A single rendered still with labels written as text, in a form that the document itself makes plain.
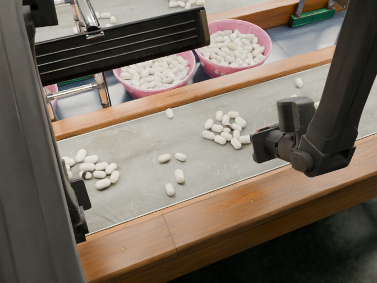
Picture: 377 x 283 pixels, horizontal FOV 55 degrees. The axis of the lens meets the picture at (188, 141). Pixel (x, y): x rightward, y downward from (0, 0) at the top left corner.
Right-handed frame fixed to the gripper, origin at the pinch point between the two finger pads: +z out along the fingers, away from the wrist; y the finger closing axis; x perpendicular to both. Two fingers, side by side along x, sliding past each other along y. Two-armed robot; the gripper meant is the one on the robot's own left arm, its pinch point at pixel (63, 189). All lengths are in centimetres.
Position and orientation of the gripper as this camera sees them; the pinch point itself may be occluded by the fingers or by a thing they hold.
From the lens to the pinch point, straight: 86.2
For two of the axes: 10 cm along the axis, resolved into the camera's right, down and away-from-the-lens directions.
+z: -2.9, -1.4, 9.5
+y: -9.3, 2.8, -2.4
